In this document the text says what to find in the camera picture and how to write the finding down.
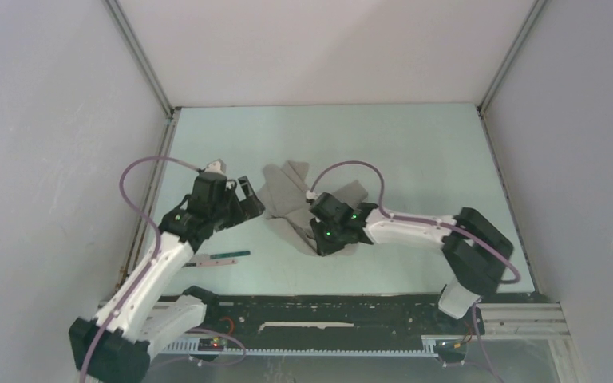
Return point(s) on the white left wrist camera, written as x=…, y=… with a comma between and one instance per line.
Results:
x=217, y=167

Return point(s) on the aluminium frame post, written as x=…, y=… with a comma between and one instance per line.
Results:
x=127, y=32
x=512, y=53

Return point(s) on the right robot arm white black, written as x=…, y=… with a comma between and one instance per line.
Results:
x=477, y=253

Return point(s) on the left white base arm link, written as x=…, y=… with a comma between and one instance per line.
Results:
x=163, y=327

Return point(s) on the white slotted cable duct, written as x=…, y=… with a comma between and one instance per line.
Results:
x=192, y=346

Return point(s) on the right aluminium frame post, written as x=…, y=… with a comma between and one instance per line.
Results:
x=512, y=53

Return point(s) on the left aluminium frame post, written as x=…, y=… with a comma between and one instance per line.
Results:
x=127, y=32

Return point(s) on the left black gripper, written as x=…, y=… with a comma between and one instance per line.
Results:
x=244, y=209

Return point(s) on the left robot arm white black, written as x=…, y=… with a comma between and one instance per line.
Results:
x=119, y=342

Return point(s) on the grey cloth napkin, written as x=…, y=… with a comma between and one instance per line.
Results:
x=284, y=195

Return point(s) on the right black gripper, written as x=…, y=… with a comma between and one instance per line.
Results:
x=323, y=247

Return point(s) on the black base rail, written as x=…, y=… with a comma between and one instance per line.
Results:
x=347, y=322

